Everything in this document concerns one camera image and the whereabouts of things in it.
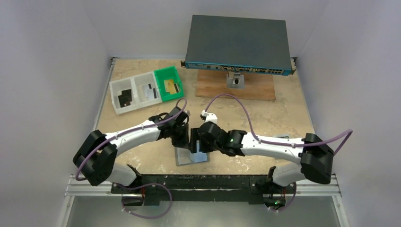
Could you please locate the grey leather card holder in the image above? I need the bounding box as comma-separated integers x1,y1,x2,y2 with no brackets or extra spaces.
174,141,210,166

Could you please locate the gold card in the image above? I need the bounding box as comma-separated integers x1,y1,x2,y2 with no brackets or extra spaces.
164,79,176,94
169,83,180,94

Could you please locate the black card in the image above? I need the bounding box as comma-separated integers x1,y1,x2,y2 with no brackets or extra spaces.
122,89,132,101
118,95,131,108

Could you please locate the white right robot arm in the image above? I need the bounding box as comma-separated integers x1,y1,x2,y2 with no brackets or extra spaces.
194,122,334,192

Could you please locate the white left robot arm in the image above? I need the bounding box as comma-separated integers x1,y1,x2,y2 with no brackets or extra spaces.
73,106,189,193

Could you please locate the green bin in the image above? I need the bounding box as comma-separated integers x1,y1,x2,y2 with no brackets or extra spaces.
154,66,184,102

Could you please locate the white middle bin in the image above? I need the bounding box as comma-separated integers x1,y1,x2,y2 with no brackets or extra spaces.
131,71,162,109

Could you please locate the white bin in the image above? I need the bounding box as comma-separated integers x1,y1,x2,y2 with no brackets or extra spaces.
109,78,139,115
131,71,162,109

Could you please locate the brown wooden board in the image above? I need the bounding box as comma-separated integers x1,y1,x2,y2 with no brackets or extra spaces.
196,70,276,101

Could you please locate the white left bin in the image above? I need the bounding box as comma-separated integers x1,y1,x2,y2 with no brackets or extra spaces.
109,78,139,115

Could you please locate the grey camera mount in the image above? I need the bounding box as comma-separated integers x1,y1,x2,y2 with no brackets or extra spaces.
226,72,244,89

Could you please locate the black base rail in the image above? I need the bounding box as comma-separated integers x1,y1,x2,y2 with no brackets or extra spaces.
111,174,296,208

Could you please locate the grey network switch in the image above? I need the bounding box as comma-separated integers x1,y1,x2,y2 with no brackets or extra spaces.
181,15,296,76

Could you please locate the aluminium frame rail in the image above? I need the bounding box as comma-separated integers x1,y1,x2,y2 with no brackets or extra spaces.
64,175,341,196

